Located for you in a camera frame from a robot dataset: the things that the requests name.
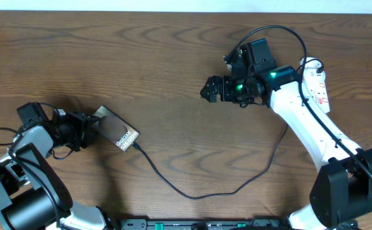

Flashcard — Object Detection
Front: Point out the black charging cable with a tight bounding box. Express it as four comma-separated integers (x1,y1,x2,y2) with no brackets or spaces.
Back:
131,57,325,201

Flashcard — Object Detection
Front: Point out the white power strip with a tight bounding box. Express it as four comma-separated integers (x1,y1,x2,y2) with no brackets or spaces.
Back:
303,71,330,113

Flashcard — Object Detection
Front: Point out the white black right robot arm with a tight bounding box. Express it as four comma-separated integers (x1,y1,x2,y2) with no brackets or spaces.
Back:
200,38,372,229

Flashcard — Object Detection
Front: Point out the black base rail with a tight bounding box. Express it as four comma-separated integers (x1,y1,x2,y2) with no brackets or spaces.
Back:
117,217,293,230

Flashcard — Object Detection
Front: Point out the white USB charger adapter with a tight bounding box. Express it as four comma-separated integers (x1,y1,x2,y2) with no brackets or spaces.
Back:
297,57,324,75

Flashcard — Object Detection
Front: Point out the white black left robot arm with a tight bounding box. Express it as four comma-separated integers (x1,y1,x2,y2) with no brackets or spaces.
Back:
0,102,116,229

